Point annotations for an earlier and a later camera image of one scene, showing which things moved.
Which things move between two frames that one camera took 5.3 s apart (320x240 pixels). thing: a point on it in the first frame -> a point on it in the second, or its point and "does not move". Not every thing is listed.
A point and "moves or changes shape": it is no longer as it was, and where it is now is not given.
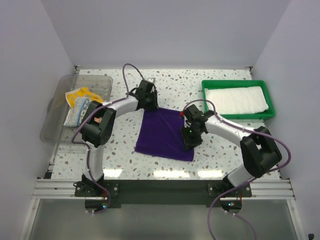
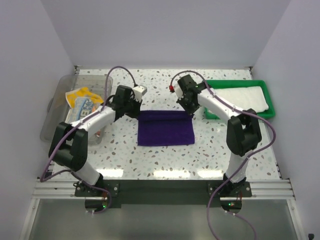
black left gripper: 154,105 -> 136,112
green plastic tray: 269,113 does not move
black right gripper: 189,142 -> 190,111
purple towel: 160,134 moves or changes shape
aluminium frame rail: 56,189 does not move
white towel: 230,99 does not move
